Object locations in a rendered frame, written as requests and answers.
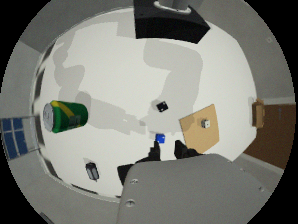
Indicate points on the green soda can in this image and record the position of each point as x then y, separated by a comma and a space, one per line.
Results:
59, 116

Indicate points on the blue die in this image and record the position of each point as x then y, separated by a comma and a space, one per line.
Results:
160, 138

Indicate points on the black die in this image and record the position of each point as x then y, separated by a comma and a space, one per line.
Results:
162, 106

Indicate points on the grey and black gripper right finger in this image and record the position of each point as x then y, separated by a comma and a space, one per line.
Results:
181, 151

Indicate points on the tan square mat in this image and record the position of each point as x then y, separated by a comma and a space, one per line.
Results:
195, 136

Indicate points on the white die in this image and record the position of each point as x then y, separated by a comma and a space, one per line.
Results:
205, 123

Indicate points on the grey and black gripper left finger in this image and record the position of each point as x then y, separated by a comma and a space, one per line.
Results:
152, 156

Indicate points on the open brown cardboard box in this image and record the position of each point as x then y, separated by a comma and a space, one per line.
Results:
257, 118

